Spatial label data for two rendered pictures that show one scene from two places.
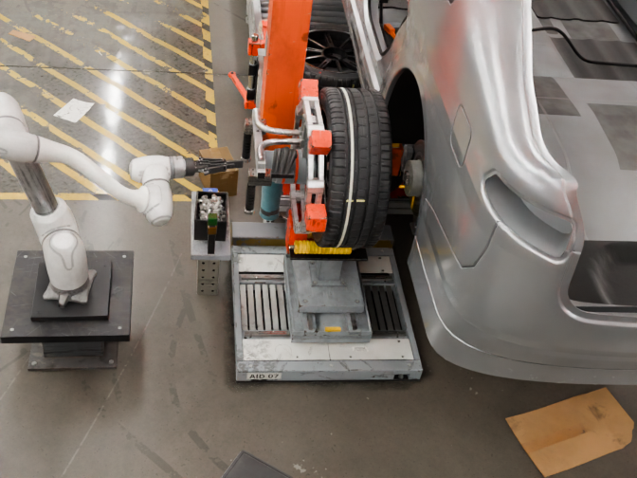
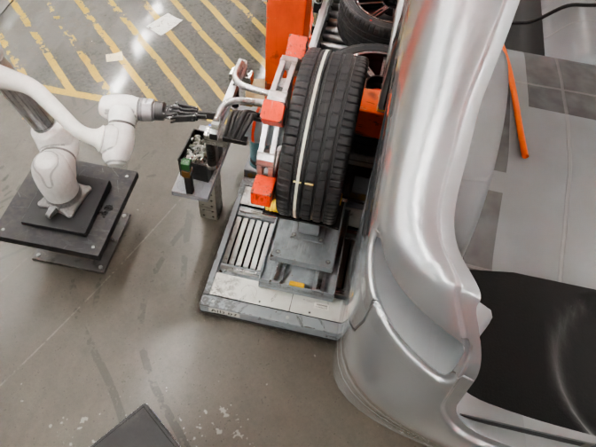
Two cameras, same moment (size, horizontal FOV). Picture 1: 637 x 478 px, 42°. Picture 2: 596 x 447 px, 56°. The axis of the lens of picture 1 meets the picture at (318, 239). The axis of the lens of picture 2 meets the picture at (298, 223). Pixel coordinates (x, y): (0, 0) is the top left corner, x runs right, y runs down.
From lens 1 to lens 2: 144 cm
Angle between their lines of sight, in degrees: 18
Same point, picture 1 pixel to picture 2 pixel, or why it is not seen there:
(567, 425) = not seen: hidden behind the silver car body
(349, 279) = (329, 237)
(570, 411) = not seen: hidden behind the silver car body
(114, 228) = (154, 139)
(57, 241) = (39, 160)
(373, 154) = (330, 137)
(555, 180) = (446, 284)
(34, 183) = (19, 103)
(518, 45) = (479, 46)
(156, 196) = (111, 139)
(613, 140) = not seen: outside the picture
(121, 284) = (113, 203)
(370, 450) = (296, 411)
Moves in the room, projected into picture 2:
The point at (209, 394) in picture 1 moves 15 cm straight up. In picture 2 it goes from (172, 317) to (168, 302)
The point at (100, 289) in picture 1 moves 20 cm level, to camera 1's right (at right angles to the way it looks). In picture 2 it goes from (88, 206) to (125, 223)
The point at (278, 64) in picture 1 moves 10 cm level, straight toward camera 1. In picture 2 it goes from (277, 13) to (268, 27)
